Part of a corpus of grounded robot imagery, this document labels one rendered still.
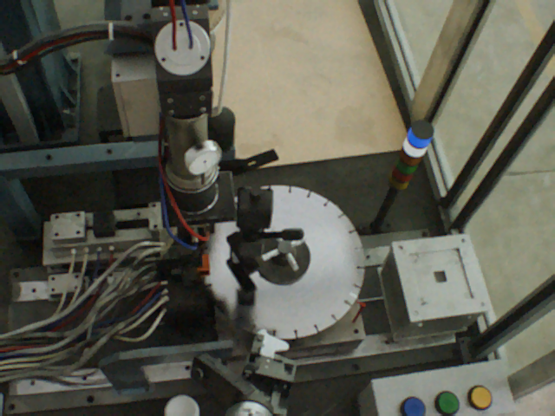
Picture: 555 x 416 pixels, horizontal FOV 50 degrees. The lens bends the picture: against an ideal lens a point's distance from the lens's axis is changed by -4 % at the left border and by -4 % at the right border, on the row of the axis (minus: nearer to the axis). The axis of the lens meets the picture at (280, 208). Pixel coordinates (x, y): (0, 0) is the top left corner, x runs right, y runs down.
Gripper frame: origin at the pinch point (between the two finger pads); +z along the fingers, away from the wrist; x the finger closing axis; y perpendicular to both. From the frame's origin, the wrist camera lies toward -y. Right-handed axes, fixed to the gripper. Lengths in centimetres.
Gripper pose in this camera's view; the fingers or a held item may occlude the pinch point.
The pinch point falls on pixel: (258, 334)
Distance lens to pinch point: 111.6
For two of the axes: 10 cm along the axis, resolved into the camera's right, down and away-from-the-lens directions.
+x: 2.2, -8.7, -4.5
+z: 1.4, -4.3, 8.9
